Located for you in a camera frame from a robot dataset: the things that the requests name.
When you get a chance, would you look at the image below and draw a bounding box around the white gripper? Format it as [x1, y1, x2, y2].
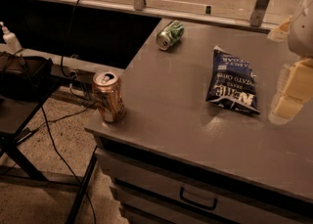
[267, 0, 313, 120]

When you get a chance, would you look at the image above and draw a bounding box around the blue Kettle chip bag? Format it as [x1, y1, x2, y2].
[205, 46, 259, 114]

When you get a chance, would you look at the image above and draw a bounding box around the green soda can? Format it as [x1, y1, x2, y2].
[156, 21, 185, 51]

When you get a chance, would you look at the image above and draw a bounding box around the orange soda can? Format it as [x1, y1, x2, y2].
[92, 70, 125, 123]

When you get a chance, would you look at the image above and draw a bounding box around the grey drawer cabinet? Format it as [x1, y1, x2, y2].
[96, 137, 313, 224]

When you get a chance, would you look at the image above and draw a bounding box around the black side table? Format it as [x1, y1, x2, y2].
[0, 52, 96, 224]

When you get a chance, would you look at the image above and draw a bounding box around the white spray bottle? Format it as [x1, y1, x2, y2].
[0, 22, 22, 53]

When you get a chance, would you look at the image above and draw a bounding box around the metal railing post right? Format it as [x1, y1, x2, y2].
[250, 0, 270, 27]

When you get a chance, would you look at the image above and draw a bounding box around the black drawer handle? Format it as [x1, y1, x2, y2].
[179, 187, 218, 210]

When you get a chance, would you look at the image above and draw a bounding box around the black hanging cable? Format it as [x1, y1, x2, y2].
[59, 0, 88, 79]

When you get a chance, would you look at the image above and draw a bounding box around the black floor cable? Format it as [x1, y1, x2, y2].
[16, 100, 99, 224]

